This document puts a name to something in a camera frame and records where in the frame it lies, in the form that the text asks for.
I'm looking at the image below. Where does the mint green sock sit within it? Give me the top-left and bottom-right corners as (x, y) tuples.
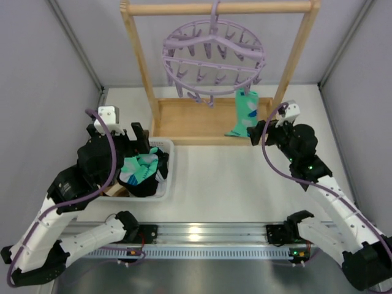
(225, 89), (259, 138)
(118, 147), (162, 186)

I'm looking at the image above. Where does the brown striped sock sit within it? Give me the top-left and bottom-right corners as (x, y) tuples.
(102, 183), (129, 197)

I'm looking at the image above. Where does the black white striped sock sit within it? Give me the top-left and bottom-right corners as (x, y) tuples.
(117, 153), (169, 198)

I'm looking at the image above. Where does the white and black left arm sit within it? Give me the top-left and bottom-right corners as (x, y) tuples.
(1, 121), (148, 288)

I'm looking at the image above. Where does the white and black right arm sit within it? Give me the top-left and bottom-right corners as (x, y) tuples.
(247, 119), (391, 291)

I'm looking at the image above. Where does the purple round clip hanger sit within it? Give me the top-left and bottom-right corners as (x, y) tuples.
(162, 1), (266, 107)

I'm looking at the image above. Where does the wooden hanging rack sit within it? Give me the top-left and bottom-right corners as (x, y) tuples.
(120, 1), (320, 145)

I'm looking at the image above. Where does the white plastic basket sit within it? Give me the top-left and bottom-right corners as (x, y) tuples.
(99, 137), (175, 203)

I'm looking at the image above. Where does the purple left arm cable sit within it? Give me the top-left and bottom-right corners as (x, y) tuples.
(6, 108), (148, 288)

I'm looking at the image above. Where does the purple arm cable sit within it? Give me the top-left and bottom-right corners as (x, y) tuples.
(262, 102), (392, 267)
(6, 108), (148, 288)

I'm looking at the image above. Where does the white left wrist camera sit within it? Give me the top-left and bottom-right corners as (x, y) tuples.
(97, 105), (124, 135)

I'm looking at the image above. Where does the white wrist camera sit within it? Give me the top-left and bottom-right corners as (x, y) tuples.
(278, 100), (300, 124)
(97, 105), (124, 135)

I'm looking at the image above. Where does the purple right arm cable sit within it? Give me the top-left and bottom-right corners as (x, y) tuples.
(262, 102), (392, 267)

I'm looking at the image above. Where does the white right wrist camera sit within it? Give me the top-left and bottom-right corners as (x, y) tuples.
(278, 100), (300, 124)

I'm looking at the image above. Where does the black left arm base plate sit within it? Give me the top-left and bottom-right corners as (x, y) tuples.
(120, 224), (159, 245)

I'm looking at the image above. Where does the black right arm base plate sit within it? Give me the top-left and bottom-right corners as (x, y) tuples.
(265, 224), (306, 247)

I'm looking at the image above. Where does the aluminium mounting rail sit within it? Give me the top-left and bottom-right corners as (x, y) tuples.
(61, 222), (383, 246)

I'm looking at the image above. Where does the grey slotted cable duct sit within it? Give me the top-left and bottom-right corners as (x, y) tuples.
(88, 247), (295, 260)

